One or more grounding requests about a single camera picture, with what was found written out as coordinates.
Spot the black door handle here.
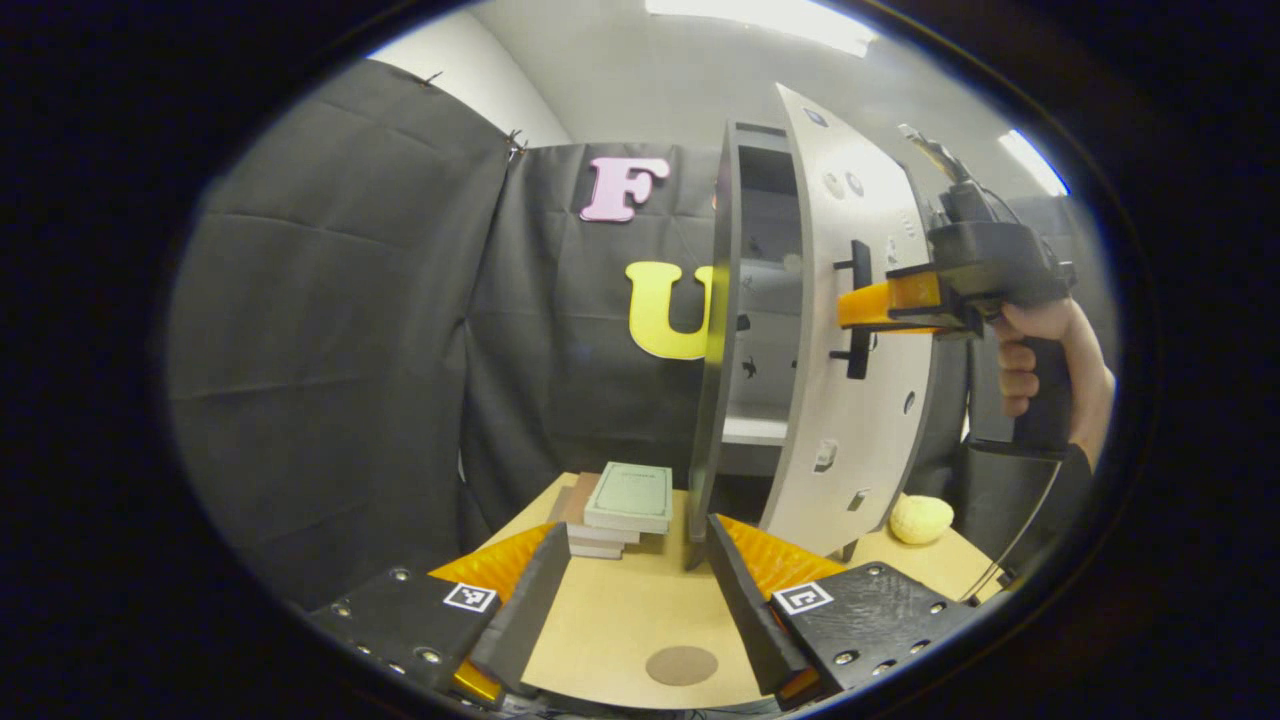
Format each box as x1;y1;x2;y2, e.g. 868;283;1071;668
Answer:
832;240;873;381

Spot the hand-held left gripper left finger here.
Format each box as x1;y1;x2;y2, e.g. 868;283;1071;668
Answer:
305;520;573;713

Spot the yellow bumpy ball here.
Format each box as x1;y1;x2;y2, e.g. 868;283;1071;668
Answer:
889;493;955;546

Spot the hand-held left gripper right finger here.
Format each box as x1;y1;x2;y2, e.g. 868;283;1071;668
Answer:
705;515;986;713

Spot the black backdrop cloth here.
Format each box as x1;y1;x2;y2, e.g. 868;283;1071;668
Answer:
165;58;1116;611

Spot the grey cover book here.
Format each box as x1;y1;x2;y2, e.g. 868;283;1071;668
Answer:
548;485;626;561

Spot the grey cabinet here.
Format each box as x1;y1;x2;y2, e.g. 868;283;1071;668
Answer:
686;120;863;573

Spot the long ceiling light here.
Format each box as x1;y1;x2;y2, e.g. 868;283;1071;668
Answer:
645;0;881;56

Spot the green book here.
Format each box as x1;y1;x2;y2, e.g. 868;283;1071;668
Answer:
584;461;675;535

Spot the small ceiling light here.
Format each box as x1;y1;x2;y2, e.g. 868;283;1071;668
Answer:
998;130;1071;196

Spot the brown cover book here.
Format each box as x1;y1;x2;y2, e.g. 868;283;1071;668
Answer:
565;472;641;547

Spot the brown round coaster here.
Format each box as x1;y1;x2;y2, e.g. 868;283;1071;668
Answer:
645;645;719;687

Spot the white cabinet door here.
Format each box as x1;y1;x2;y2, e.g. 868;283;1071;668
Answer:
760;83;941;559

